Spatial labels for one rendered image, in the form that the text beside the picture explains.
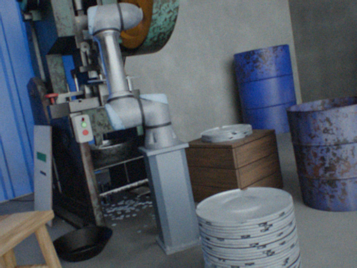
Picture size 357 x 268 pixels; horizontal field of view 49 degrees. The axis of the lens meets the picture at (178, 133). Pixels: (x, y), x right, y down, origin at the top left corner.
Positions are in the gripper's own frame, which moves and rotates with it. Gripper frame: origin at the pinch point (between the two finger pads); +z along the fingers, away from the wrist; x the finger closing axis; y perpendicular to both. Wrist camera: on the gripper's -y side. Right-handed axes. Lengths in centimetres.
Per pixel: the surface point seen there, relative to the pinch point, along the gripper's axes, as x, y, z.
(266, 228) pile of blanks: 22, -128, 52
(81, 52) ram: 7.0, 15.5, -16.7
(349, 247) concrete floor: -27, -118, 81
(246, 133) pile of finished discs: -53, -45, 44
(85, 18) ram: 0.2, 15.4, -35.1
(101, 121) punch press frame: 9.8, -0.1, 23.4
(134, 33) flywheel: -37, 28, -26
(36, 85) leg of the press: 27, 50, -4
